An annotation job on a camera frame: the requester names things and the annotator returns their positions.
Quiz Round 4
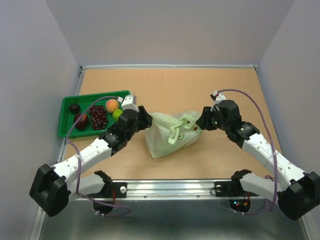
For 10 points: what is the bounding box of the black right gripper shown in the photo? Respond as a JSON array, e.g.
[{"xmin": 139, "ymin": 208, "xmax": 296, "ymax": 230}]
[{"xmin": 194, "ymin": 105, "xmax": 230, "ymax": 132}]

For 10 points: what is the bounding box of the light green plastic bag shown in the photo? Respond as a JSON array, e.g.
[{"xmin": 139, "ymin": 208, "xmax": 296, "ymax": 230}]
[{"xmin": 145, "ymin": 110, "xmax": 202, "ymax": 158}]

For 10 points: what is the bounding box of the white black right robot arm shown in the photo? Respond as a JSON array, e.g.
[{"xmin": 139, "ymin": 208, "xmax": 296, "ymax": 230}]
[{"xmin": 196, "ymin": 100, "xmax": 320, "ymax": 221}]

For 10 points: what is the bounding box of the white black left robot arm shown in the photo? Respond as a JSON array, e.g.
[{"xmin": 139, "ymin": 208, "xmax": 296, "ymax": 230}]
[{"xmin": 29, "ymin": 106, "xmax": 153, "ymax": 217}]

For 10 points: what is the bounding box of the cracked lime green fruit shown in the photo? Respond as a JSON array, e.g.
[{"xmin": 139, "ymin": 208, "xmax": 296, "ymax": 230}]
[{"xmin": 112, "ymin": 108, "xmax": 123, "ymax": 122}]

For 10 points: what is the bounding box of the orange pink peach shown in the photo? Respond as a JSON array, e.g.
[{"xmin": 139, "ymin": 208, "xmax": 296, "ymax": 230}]
[{"xmin": 105, "ymin": 99, "xmax": 120, "ymax": 114}]

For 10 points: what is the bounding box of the dark red grape bunch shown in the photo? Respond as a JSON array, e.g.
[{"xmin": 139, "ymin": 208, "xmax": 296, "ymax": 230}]
[{"xmin": 88, "ymin": 105, "xmax": 108, "ymax": 131}]

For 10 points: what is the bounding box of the green plastic tray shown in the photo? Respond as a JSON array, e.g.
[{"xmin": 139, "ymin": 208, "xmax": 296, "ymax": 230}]
[{"xmin": 58, "ymin": 90, "xmax": 131, "ymax": 139}]

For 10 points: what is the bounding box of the dark red apple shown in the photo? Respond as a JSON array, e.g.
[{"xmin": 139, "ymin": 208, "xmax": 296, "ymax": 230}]
[{"xmin": 73, "ymin": 113, "xmax": 89, "ymax": 130}]

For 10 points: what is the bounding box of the dark purple plum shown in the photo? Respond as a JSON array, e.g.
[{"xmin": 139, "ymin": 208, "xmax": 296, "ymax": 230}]
[{"xmin": 69, "ymin": 103, "xmax": 81, "ymax": 114}]

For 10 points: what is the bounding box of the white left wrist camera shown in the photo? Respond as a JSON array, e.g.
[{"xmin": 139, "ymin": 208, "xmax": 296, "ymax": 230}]
[{"xmin": 121, "ymin": 94, "xmax": 139, "ymax": 112}]

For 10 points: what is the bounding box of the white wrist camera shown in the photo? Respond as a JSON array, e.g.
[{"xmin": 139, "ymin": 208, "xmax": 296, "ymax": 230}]
[
  {"xmin": 210, "ymin": 91, "xmax": 226, "ymax": 111},
  {"xmin": 121, "ymin": 94, "xmax": 139, "ymax": 112}
]

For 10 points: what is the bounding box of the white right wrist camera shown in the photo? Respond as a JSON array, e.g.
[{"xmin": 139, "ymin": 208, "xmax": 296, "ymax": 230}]
[{"xmin": 210, "ymin": 91, "xmax": 226, "ymax": 111}]

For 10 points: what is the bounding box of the aluminium front rail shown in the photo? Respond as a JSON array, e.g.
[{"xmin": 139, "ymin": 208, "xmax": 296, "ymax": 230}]
[{"xmin": 74, "ymin": 178, "xmax": 266, "ymax": 201}]

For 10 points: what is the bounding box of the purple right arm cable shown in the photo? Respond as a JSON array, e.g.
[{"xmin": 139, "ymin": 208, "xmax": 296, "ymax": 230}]
[{"xmin": 216, "ymin": 89, "xmax": 278, "ymax": 216}]

